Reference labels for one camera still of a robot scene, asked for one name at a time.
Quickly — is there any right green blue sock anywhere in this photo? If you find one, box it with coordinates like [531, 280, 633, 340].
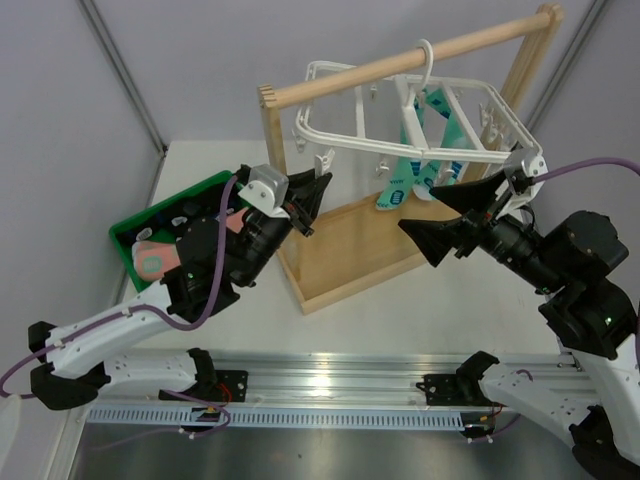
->
[425, 89, 471, 188]

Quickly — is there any wooden hanging rack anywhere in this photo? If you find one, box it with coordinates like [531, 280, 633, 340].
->
[258, 3, 564, 314]

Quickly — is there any aluminium frame post left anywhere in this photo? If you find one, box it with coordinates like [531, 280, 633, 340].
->
[74, 0, 169, 155]

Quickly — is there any pink sock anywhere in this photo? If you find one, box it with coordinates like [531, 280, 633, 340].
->
[132, 241, 181, 281]
[218, 208, 248, 234]

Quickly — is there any aluminium frame post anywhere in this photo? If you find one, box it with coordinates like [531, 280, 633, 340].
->
[74, 0, 169, 155]
[525, 0, 614, 134]

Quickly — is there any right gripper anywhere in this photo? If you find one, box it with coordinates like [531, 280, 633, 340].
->
[395, 168, 564, 292]

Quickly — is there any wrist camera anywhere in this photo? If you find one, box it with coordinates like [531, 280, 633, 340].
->
[239, 164, 289, 219]
[502, 148, 549, 214]

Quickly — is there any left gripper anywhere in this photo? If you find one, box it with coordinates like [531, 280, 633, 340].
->
[229, 167, 332, 288]

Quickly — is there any green blue sock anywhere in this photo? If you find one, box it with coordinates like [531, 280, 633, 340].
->
[376, 89, 443, 210]
[425, 89, 471, 188]

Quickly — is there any black sock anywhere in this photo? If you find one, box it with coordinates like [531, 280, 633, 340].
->
[149, 186, 223, 240]

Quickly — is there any white plastic clip hanger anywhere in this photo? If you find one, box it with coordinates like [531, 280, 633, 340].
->
[292, 38, 546, 194]

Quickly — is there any aluminium frame post right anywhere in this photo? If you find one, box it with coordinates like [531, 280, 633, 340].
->
[525, 0, 614, 134]

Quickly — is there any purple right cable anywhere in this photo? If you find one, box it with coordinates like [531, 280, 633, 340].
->
[533, 157, 640, 182]

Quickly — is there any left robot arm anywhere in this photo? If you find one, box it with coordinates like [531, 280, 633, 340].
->
[28, 164, 332, 411]

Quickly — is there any green plastic bin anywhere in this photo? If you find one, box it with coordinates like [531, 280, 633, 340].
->
[109, 170, 232, 292]

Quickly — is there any left green blue sock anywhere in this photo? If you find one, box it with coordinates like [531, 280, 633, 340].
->
[376, 89, 443, 210]

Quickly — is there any white slotted cable duct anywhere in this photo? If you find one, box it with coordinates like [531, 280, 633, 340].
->
[88, 404, 465, 431]

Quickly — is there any purple cable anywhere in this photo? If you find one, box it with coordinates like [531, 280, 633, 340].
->
[533, 157, 640, 182]
[0, 175, 241, 399]

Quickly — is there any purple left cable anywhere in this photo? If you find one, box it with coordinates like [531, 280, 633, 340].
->
[0, 175, 241, 399]

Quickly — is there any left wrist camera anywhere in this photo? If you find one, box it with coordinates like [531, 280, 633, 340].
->
[239, 164, 289, 219]

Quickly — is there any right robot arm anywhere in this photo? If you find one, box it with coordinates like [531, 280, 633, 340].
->
[399, 172, 639, 479]

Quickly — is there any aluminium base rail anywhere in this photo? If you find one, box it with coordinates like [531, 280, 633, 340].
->
[98, 349, 597, 410]

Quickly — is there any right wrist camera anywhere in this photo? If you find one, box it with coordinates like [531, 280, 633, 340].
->
[502, 148, 549, 214]

